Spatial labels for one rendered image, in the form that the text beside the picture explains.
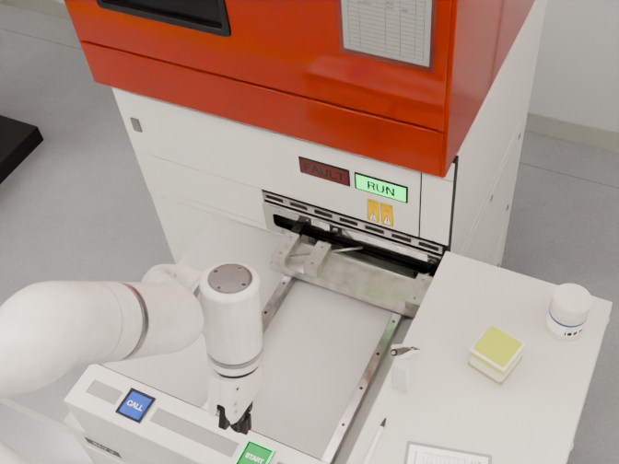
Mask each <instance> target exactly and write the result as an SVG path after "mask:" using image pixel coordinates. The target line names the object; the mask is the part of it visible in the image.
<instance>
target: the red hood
mask: <svg viewBox="0 0 619 464"><path fill-rule="evenodd" d="M534 1H535V0H64V3H65V5H66V8H67V10H68V13H69V16H70V18H71V20H72V23H73V25H74V28H75V31H76V35H77V37H78V39H79V42H80V45H81V47H82V50H83V53H84V54H85V57H86V60H87V62H88V67H89V69H90V72H91V74H92V76H93V79H94V81H95V82H96V83H99V84H102V85H106V86H109V87H116V88H119V89H122V90H125V91H129V92H133V93H135V94H139V95H143V96H146V97H150V98H153V99H159V100H162V101H166V102H169V103H172V104H176V105H180V106H183V107H186V108H189V109H193V110H199V111H202V112H206V113H209V114H213V115H216V116H219V117H223V118H226V119H230V120H233V121H236V122H243V123H246V124H249V125H252V126H256V127H260V128H263V129H266V130H270V131H273V132H277V133H282V134H286V135H289V136H293V137H296V138H299V139H303V140H307V141H310V142H313V143H316V144H320V145H326V146H329V147H333V148H336V149H340V150H343V151H346V152H350V153H353V154H357V155H361V156H363V157H370V158H373V159H377V160H379V161H383V162H387V163H390V164H393V165H397V166H400V167H404V168H409V169H413V170H416V171H420V172H424V173H426V174H430V175H434V176H437V177H441V178H445V177H446V175H447V173H448V171H449V169H450V166H451V164H452V162H453V160H454V158H455V157H456V155H457V153H458V151H459V149H460V147H461V145H462V143H463V141H464V139H465V137H466V135H467V133H468V132H469V130H470V128H471V126H472V124H473V121H474V119H475V117H476V115H477V113H478V111H479V110H480V108H481V106H482V104H483V102H484V100H485V97H486V95H487V94H488V92H489V90H490V88H491V86H492V85H493V83H494V81H495V79H496V76H497V74H498V72H499V70H500V68H501V66H502V64H503V63H504V61H505V59H506V57H507V55H508V52H509V50H510V48H511V46H512V44H513V42H514V41H515V39H516V38H517V36H518V34H519V32H520V29H521V27H522V25H523V23H524V21H525V19H526V17H527V16H528V14H529V12H530V10H531V7H532V5H533V3H534Z"/></svg>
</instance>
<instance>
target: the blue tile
mask: <svg viewBox="0 0 619 464"><path fill-rule="evenodd" d="M150 401H152V400H151V399H149V398H147V397H145V396H142V395H140V394H138V393H136V392H133V391H132V393H131V394H130V396H129V397H128V399H127V400H126V402H125V403H124V405H123V406H122V407H121V409H120V410H119V412H122V413H124V414H127V415H129V416H131V417H133V418H135V419H137V420H139V418H140V417H141V415H142V414H143V412H144V411H145V409H146V407H147V406H148V404H149V403H150Z"/></svg>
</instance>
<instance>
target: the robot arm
mask: <svg viewBox="0 0 619 464"><path fill-rule="evenodd" d="M201 333H202V334H203V335H204V338H205V345H206V352H207V360H208V363H209V365H210V366H211V367H212V368H211V370H210V373H209V378H208V410H209V414H210V415H211V416H213V417H215V415H216V413H217V412H218V411H219V422H218V427H219V428H221V429H223V430H227V429H228V428H229V426H230V428H231V429H232V430H233V431H234V432H236V433H242V434H244V435H247V434H248V432H249V431H250V430H251V414H250V413H249V412H251V409H252V401H253V399H254V398H255V396H256V395H257V393H258V392H259V390H260V389H261V387H262V385H263V352H264V349H263V323H262V301H261V281H260V276H259V274H258V273H257V272H256V271H255V270H254V269H253V268H252V267H251V266H250V265H248V264H245V263H242V262H238V261H225V262H220V263H218V264H216V265H213V266H212V267H210V268H208V269H207V270H206V271H205V272H202V271H200V270H197V269H194V268H192V267H189V266H184V265H177V264H159V265H156V266H154V267H152V268H151V269H149V270H148V272H147V273H146V274H145V276H144V277H143V279H142V281H141V282H118V281H77V280H55V281H45V282H39V283H36V284H31V285H29V286H27V287H25V288H23V289H21V290H20V291H18V292H16V293H15V294H14V295H12V296H11V297H10V298H8V299H7V301H6V302H5V303H4V304H3V305H2V306H1V307H0V399H5V398H10V397H15V396H18V395H22V394H26V393H30V392H32V391H36V390H38V389H43V388H45V387H47V386H49V385H51V384H53V383H54V382H56V381H58V380H59V379H61V378H62V377H64V376H65V375H66V374H68V373H69V372H70V371H72V370H73V369H75V368H77V367H79V366H82V365H95V364H103V363H110V362H118V361H124V360H131V359H137V358H143V357H149V356H155V355H163V354H173V353H176V352H178V351H181V350H183V349H185V348H187V347H189V346H190V345H191V344H193V343H194V342H195V341H196V340H197V339H198V337H199V336H200V334H201ZM0 464H32V463H31V462H29V461H28V460H27V459H25V458H24V457H22V456H21V455H20V454H18V452H17V451H15V450H14V449H13V448H11V447H10V446H8V445H7V444H6V443H4V442H3V441H2V440H0Z"/></svg>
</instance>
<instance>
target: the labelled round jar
mask: <svg viewBox="0 0 619 464"><path fill-rule="evenodd" d="M591 303H592V299H591V295H590V293H589V292H588V290H586V289H585V288H584V287H582V286H580V285H578V284H561V285H559V286H558V287H557V288H556V289H555V290H554V292H553V296H552V299H551V303H550V306H549V309H548V313H547V316H546V321H545V326H546V329H547V330H548V332H549V333H550V334H551V335H552V336H554V337H555V338H556V339H559V340H562V341H572V340H575V339H576V338H577V337H579V336H580V334H581V333H582V331H583V329H584V326H585V323H586V320H587V317H588V315H589V311H590V307H591Z"/></svg>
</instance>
